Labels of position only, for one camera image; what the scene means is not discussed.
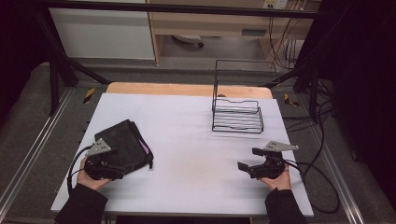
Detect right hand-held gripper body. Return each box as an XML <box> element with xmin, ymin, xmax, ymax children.
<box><xmin>248</xmin><ymin>140</ymin><xmax>300</xmax><ymax>180</ymax></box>

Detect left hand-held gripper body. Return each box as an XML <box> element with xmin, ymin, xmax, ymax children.
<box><xmin>83</xmin><ymin>138</ymin><xmax>114</xmax><ymax>181</ymax></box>

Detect dark grey fluffy towel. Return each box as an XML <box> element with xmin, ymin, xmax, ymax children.
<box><xmin>93</xmin><ymin>119</ymin><xmax>155</xmax><ymax>175</ymax></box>

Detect person's right hand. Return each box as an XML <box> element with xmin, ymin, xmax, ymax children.
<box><xmin>259</xmin><ymin>164</ymin><xmax>292</xmax><ymax>191</ymax></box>

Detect person's left hand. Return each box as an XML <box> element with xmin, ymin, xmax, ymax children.
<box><xmin>77</xmin><ymin>157</ymin><xmax>111</xmax><ymax>191</ymax></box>

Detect white table mat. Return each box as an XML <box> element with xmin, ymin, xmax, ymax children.
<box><xmin>50</xmin><ymin>92</ymin><xmax>315</xmax><ymax>217</ymax></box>

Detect wooden table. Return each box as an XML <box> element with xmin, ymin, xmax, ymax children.
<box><xmin>106</xmin><ymin>81</ymin><xmax>275</xmax><ymax>100</ymax></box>

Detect white cabinet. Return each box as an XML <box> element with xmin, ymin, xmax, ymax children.
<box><xmin>49</xmin><ymin>0</ymin><xmax>156</xmax><ymax>61</ymax></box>

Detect white power strip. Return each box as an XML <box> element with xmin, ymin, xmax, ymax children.
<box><xmin>172</xmin><ymin>35</ymin><xmax>205</xmax><ymax>49</ymax></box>

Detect light wooden desk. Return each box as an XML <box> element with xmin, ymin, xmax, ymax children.
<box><xmin>146</xmin><ymin>0</ymin><xmax>321</xmax><ymax>66</ymax></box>

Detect white socket panel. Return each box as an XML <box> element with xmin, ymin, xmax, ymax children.
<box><xmin>262</xmin><ymin>0</ymin><xmax>289</xmax><ymax>10</ymax></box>

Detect left hand-held gripper cable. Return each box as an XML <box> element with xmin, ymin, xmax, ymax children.
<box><xmin>66</xmin><ymin>144</ymin><xmax>94</xmax><ymax>194</ymax></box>

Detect hand-held gripper cable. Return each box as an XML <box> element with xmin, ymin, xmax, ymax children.
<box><xmin>284</xmin><ymin>158</ymin><xmax>341</xmax><ymax>215</ymax></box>
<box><xmin>66</xmin><ymin>144</ymin><xmax>94</xmax><ymax>194</ymax></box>

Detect black wire rack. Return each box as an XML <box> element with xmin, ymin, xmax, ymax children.
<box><xmin>211</xmin><ymin>59</ymin><xmax>281</xmax><ymax>134</ymax></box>

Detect right hand-held gripper cable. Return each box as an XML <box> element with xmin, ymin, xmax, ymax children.
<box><xmin>284</xmin><ymin>158</ymin><xmax>341</xmax><ymax>215</ymax></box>

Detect black floor cables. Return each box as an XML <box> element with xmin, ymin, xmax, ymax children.
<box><xmin>281</xmin><ymin>77</ymin><xmax>336</xmax><ymax>180</ymax></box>

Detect aluminium rail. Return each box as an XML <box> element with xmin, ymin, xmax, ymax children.
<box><xmin>0</xmin><ymin>88</ymin><xmax>75</xmax><ymax>217</ymax></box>
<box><xmin>306</xmin><ymin>124</ymin><xmax>366</xmax><ymax>224</ymax></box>

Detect black frame strut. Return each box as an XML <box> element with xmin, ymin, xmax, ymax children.
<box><xmin>261</xmin><ymin>66</ymin><xmax>323</xmax><ymax>123</ymax></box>
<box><xmin>31</xmin><ymin>8</ymin><xmax>112</xmax><ymax>117</ymax></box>

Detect hanging desk cables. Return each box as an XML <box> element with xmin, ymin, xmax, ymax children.
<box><xmin>267</xmin><ymin>15</ymin><xmax>307</xmax><ymax>71</ymax></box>

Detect black frame crossbar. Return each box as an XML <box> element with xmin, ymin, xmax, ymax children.
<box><xmin>31</xmin><ymin>0</ymin><xmax>321</xmax><ymax>20</ymax></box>

